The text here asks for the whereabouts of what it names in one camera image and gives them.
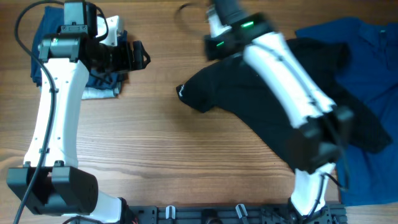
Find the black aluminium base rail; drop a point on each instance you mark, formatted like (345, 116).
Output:
(239, 214)

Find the blue polo shirt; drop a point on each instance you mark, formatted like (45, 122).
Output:
(372, 78)

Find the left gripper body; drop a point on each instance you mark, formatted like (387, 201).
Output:
(115, 59)

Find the folded light grey garment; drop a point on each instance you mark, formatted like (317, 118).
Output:
(93, 93)

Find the black polo shirt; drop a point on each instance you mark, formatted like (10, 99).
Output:
(234, 86)

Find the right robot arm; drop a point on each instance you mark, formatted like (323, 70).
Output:
(321, 129)

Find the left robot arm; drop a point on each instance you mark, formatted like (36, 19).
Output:
(50, 181)

